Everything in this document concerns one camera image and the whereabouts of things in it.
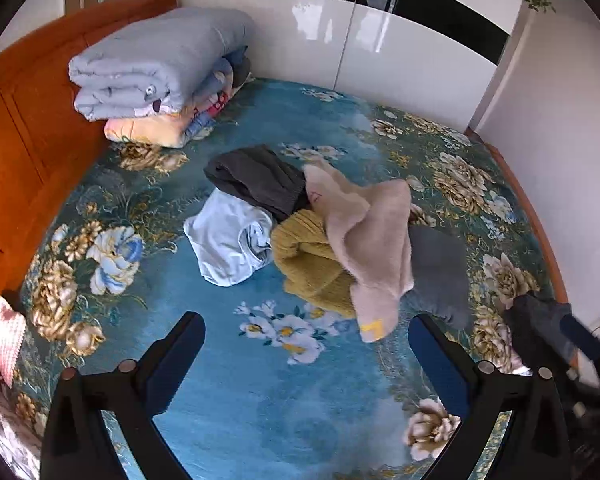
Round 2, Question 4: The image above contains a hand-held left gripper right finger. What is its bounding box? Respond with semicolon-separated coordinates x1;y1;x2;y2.
408;313;573;480

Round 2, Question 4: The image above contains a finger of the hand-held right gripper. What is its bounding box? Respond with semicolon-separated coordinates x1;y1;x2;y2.
559;314;600;391

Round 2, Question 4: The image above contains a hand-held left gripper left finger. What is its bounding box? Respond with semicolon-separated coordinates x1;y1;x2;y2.
40;311;207;480

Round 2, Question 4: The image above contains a beige fluffy garment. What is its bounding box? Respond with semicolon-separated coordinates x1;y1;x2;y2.
301;162;415;344

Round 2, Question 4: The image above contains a dark cloth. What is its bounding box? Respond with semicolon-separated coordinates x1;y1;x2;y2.
503;292;579;374

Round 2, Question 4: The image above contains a teal floral bed sheet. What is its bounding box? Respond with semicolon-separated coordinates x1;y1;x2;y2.
10;77;561;480

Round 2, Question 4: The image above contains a light blue shirt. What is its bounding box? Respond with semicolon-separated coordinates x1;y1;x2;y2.
183;191;276;287

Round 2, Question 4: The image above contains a mustard yellow sweater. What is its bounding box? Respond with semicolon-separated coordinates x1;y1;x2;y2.
271;208;359;319

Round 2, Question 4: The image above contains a pink knitted cloth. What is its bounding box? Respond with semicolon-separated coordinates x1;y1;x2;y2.
0;297;27;387

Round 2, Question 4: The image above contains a grey patterned cloth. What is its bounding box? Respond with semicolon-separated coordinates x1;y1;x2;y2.
0;385;43;466

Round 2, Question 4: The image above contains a dark grey garment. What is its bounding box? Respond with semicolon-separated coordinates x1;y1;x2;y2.
203;145;314;224

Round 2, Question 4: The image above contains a folded peach floral blanket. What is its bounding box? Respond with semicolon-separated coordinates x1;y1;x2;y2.
104;57;254;149

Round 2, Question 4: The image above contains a folded grey-blue quilt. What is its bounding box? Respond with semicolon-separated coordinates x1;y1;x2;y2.
69;8;257;122

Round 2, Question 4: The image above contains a white glossy wardrobe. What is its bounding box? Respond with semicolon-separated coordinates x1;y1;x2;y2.
180;0;532;134

